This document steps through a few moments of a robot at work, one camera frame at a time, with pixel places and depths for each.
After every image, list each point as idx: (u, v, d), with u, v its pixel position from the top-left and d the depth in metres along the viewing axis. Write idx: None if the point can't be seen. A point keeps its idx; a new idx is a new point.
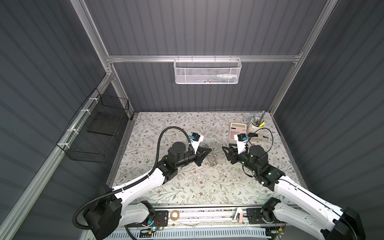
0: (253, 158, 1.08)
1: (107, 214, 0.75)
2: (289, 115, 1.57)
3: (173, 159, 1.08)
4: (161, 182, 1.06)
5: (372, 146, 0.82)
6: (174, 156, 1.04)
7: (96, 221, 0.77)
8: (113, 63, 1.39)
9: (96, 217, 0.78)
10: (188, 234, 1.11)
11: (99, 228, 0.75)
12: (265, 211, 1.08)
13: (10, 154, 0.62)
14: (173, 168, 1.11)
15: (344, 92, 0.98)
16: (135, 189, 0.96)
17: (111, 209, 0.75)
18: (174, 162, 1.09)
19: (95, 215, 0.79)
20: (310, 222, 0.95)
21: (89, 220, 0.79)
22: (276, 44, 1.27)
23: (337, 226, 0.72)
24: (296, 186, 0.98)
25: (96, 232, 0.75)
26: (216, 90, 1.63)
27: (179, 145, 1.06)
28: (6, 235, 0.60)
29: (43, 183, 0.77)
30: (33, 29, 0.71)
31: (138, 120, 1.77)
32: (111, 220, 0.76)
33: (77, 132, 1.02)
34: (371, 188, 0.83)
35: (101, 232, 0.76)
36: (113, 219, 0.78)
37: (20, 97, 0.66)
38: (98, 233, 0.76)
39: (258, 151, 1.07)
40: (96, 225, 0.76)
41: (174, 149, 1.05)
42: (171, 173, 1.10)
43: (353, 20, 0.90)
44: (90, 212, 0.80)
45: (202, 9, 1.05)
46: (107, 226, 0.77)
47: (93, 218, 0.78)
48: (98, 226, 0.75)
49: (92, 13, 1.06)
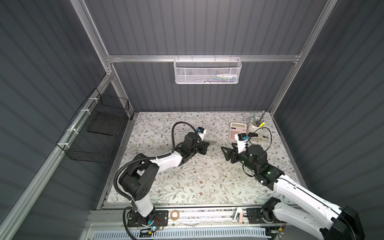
0: (253, 157, 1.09)
1: (147, 174, 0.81)
2: (289, 115, 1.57)
3: (188, 145, 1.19)
4: (178, 163, 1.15)
5: (372, 146, 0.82)
6: (191, 141, 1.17)
7: (134, 183, 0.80)
8: (113, 63, 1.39)
9: (133, 181, 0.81)
10: (188, 234, 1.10)
11: (138, 189, 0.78)
12: (265, 211, 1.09)
13: (10, 154, 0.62)
14: (188, 152, 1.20)
15: (344, 92, 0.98)
16: (164, 160, 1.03)
17: (151, 170, 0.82)
18: (188, 147, 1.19)
19: (131, 179, 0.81)
20: (309, 221, 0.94)
21: (126, 185, 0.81)
22: (276, 44, 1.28)
23: (335, 224, 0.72)
24: (295, 185, 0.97)
25: (134, 194, 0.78)
26: (216, 89, 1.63)
27: (193, 133, 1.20)
28: (6, 235, 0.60)
29: (43, 182, 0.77)
30: (34, 28, 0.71)
31: (138, 120, 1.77)
32: (148, 182, 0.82)
33: (78, 132, 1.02)
34: (371, 189, 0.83)
35: (138, 194, 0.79)
36: (149, 182, 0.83)
37: (20, 96, 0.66)
38: (136, 196, 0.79)
39: (257, 150, 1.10)
40: (134, 187, 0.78)
41: (190, 136, 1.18)
42: (186, 156, 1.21)
43: (353, 20, 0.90)
44: (125, 177, 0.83)
45: (202, 9, 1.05)
46: (145, 188, 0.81)
47: (130, 181, 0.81)
48: (137, 187, 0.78)
49: (92, 13, 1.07)
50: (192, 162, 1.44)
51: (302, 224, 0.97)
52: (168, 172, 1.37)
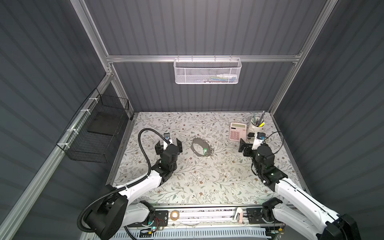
0: (260, 158, 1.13)
1: (113, 211, 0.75)
2: (289, 115, 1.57)
3: (168, 161, 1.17)
4: (158, 183, 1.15)
5: (372, 146, 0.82)
6: (169, 157, 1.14)
7: (101, 222, 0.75)
8: (113, 63, 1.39)
9: (99, 219, 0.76)
10: (188, 234, 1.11)
11: (104, 228, 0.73)
12: (265, 209, 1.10)
13: (10, 153, 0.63)
14: (168, 169, 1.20)
15: (344, 92, 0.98)
16: (138, 186, 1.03)
17: (118, 206, 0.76)
18: (168, 164, 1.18)
19: (98, 217, 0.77)
20: (307, 225, 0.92)
21: (92, 223, 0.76)
22: (276, 44, 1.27)
23: (328, 227, 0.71)
24: (296, 188, 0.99)
25: (100, 234, 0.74)
26: (216, 89, 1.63)
27: (173, 147, 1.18)
28: (6, 235, 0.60)
29: (43, 182, 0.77)
30: (34, 29, 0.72)
31: (138, 120, 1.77)
32: (116, 218, 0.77)
33: (77, 132, 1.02)
34: (371, 189, 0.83)
35: (106, 233, 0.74)
36: (117, 218, 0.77)
37: (20, 96, 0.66)
38: (104, 235, 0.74)
39: (265, 152, 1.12)
40: (100, 226, 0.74)
41: (168, 151, 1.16)
42: (167, 174, 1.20)
43: (353, 20, 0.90)
44: (92, 215, 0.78)
45: (202, 9, 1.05)
46: (113, 226, 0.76)
47: (96, 221, 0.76)
48: (103, 227, 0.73)
49: (92, 14, 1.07)
50: (192, 162, 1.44)
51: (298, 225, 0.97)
52: None
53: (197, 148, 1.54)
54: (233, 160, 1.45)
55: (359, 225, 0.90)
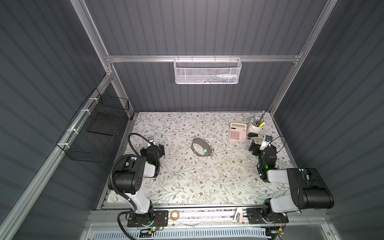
0: (264, 155, 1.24)
1: (138, 163, 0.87)
2: (289, 115, 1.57)
3: (153, 158, 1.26)
4: (152, 173, 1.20)
5: (372, 146, 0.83)
6: (154, 154, 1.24)
7: (128, 176, 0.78)
8: (113, 63, 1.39)
9: (126, 174, 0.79)
10: (188, 234, 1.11)
11: (135, 178, 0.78)
12: (265, 205, 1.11)
13: (10, 154, 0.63)
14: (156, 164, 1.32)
15: (344, 92, 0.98)
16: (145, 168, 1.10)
17: (141, 159, 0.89)
18: (154, 161, 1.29)
19: (123, 175, 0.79)
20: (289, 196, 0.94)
21: (119, 181, 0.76)
22: (276, 44, 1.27)
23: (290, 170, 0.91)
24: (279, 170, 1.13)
25: (131, 186, 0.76)
26: (216, 89, 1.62)
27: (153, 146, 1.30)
28: (6, 235, 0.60)
29: (42, 184, 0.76)
30: (35, 29, 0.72)
31: (138, 120, 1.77)
32: (141, 172, 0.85)
33: (78, 132, 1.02)
34: (371, 189, 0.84)
35: (136, 185, 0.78)
36: (141, 173, 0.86)
37: (20, 97, 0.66)
38: (134, 188, 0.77)
39: (271, 152, 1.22)
40: (131, 177, 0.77)
41: (151, 150, 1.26)
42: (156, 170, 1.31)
43: (354, 19, 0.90)
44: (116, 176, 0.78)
45: (202, 9, 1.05)
46: (139, 178, 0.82)
47: (122, 178, 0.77)
48: (134, 178, 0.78)
49: (92, 13, 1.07)
50: (192, 162, 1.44)
51: (286, 198, 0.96)
52: (168, 172, 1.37)
53: (197, 148, 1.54)
54: (233, 161, 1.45)
55: (359, 225, 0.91)
